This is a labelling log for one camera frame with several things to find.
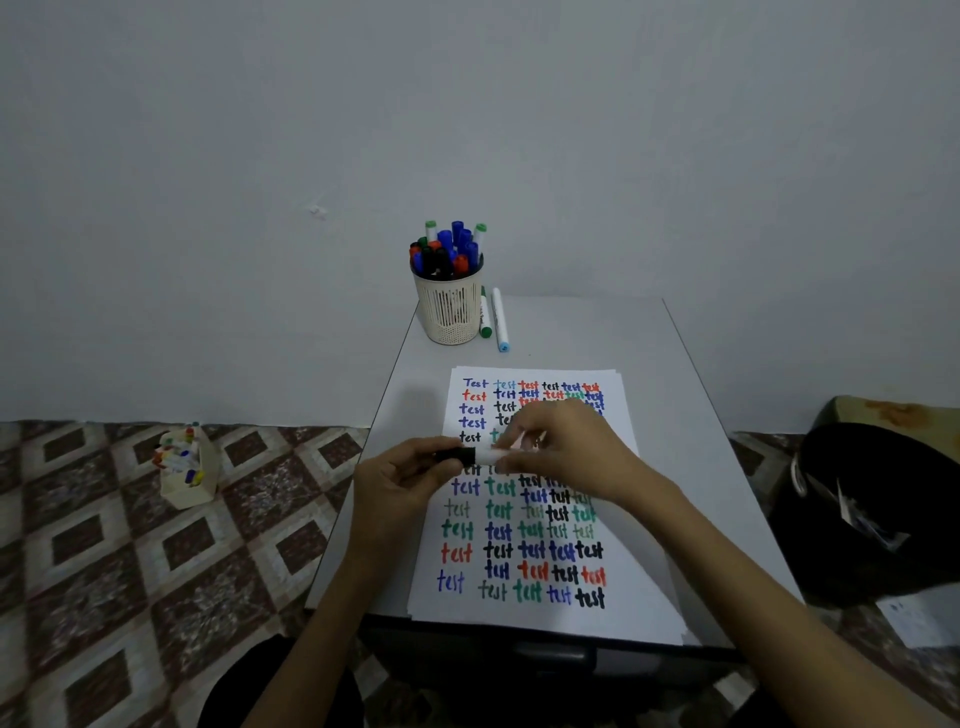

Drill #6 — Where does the person's left hand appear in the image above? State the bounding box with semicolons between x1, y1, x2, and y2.
348;436;466;560

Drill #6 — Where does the person's right hand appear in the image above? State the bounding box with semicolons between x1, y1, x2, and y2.
494;398;661;515

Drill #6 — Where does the white paper with colored writing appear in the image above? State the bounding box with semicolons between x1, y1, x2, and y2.
407;365;688;646

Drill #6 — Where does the person's left forearm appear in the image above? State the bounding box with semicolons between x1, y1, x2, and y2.
243;543;391;728

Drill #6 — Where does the person's right forearm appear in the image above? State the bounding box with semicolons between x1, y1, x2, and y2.
629;479;954;728

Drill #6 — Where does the person's left leg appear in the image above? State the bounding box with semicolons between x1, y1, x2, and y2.
198;635;365;728

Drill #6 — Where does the person's leg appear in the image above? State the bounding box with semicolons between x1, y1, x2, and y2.
198;635;365;728
727;674;796;728

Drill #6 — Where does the person's right leg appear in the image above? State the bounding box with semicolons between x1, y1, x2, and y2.
727;674;796;728

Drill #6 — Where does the grey drawer cabinet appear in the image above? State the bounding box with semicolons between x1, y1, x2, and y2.
305;296;804;691

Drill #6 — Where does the beige mesh cup black rim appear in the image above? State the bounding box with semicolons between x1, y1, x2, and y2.
410;254;485;346

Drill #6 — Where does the small cream box of pens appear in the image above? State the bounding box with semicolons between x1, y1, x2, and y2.
152;422;223;511

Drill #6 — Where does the black plastic bucket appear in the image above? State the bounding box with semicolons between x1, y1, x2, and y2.
768;422;960;605

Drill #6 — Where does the yellow floral cushion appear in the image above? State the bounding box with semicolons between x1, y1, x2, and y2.
817;395;960;451

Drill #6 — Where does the white sheet with faint marks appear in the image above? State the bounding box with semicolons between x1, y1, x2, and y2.
875;584;960;650

